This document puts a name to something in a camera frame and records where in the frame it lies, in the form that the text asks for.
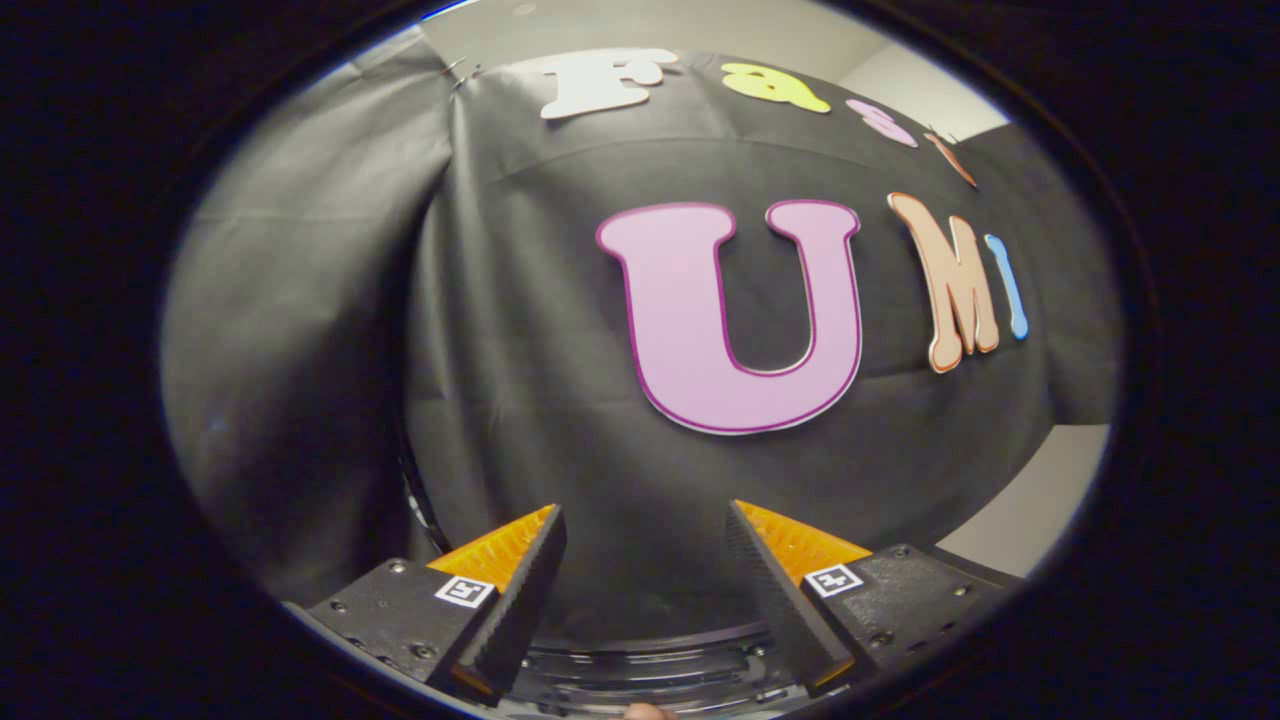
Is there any grey washing machine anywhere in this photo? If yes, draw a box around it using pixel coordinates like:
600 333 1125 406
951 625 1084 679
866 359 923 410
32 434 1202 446
505 618 806 717

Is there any black backdrop cloth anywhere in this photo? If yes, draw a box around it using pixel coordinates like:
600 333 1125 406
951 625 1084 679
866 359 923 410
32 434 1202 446
160 30 1121 651

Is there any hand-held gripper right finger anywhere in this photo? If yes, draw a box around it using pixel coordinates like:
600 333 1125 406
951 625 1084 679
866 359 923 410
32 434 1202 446
725 498 1006 699

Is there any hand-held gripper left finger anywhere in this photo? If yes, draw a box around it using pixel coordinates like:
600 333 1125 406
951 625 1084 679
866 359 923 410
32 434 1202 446
285 502 568 709

